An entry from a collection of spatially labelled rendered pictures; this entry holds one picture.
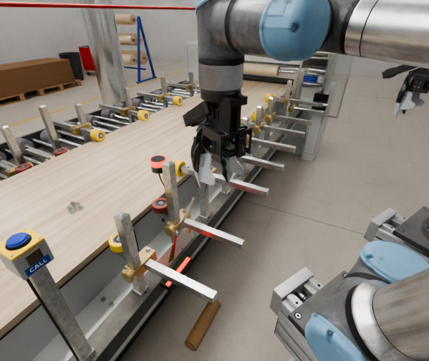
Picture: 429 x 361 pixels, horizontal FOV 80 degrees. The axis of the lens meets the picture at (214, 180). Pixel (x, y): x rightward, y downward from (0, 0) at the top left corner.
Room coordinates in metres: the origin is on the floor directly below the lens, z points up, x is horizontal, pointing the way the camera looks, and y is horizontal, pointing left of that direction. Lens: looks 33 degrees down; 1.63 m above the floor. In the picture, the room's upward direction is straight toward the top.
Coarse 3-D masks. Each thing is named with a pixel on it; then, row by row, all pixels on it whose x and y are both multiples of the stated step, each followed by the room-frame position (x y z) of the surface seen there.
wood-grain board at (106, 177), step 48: (96, 144) 1.55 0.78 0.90; (144, 144) 1.55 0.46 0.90; (192, 144) 1.55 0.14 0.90; (0, 192) 1.01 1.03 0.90; (48, 192) 1.01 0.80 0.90; (96, 192) 1.01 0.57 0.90; (144, 192) 1.01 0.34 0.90; (0, 240) 0.69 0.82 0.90; (48, 240) 0.69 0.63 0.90; (96, 240) 0.69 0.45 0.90; (0, 288) 0.49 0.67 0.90; (0, 336) 0.36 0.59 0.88
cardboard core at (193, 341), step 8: (208, 304) 0.93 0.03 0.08; (216, 304) 0.93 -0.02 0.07; (208, 312) 0.88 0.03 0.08; (216, 312) 0.90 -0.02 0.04; (200, 320) 0.83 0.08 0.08; (208, 320) 0.83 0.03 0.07; (200, 328) 0.78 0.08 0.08; (192, 336) 0.74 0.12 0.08; (200, 336) 0.74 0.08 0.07; (192, 344) 0.70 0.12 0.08
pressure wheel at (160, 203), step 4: (156, 200) 0.94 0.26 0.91; (160, 200) 0.94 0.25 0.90; (164, 200) 0.94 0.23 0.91; (152, 204) 0.91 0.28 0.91; (156, 204) 0.91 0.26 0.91; (160, 204) 0.91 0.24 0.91; (164, 204) 0.91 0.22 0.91; (156, 208) 0.88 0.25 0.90; (160, 208) 0.88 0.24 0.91; (164, 208) 0.88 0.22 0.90; (156, 212) 0.88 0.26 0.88; (160, 212) 0.88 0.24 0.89; (164, 212) 0.88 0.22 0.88; (164, 220) 0.91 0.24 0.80
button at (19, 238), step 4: (20, 232) 0.40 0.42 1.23; (24, 232) 0.40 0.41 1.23; (12, 236) 0.39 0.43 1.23; (16, 236) 0.39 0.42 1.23; (20, 236) 0.39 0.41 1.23; (24, 236) 0.39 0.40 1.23; (28, 236) 0.39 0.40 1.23; (8, 240) 0.38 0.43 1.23; (12, 240) 0.38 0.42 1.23; (16, 240) 0.38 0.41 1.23; (20, 240) 0.38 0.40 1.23; (24, 240) 0.38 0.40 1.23; (8, 244) 0.37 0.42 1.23; (12, 244) 0.37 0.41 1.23; (16, 244) 0.37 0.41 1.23; (20, 244) 0.37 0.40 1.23
